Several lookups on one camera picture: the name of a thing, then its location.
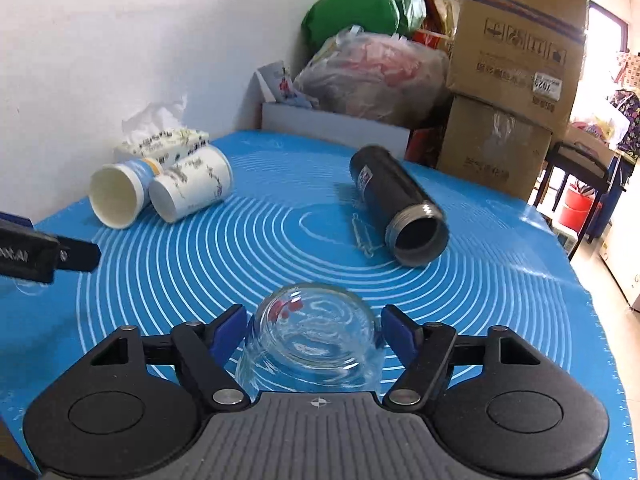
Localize large cardboard box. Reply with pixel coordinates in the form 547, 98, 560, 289
446, 0, 589, 136

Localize clear plastic bag red contents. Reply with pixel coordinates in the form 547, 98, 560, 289
293, 31, 451, 127

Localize black thermos cup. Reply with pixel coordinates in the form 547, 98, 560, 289
348, 144, 450, 268

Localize tissue pack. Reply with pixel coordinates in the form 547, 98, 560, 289
114, 94, 210, 171

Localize red bucket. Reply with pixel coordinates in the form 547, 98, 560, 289
558, 184, 596, 233

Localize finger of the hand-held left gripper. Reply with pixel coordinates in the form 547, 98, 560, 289
56, 236, 102, 274

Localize green plastic bag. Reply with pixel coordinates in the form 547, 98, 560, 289
301, 0, 427, 53

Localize taped cardboard box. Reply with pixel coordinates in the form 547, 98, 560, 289
436, 94, 554, 202

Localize blue silicone mat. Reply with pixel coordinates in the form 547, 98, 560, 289
0, 130, 629, 480

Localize clear glass cup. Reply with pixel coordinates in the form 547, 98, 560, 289
234, 283, 387, 402

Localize dark wooden chair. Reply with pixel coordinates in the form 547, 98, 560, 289
533, 140, 628, 261

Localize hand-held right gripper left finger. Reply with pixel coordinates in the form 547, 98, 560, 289
89, 304, 252, 411

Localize white paper cup blue band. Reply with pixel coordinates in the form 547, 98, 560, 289
89, 157, 162, 230

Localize white box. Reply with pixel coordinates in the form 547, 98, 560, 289
261, 102, 412, 159

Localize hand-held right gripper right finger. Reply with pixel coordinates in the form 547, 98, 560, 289
381, 304, 546, 407

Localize white paper cup ink print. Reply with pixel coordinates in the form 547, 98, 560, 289
149, 147, 234, 224

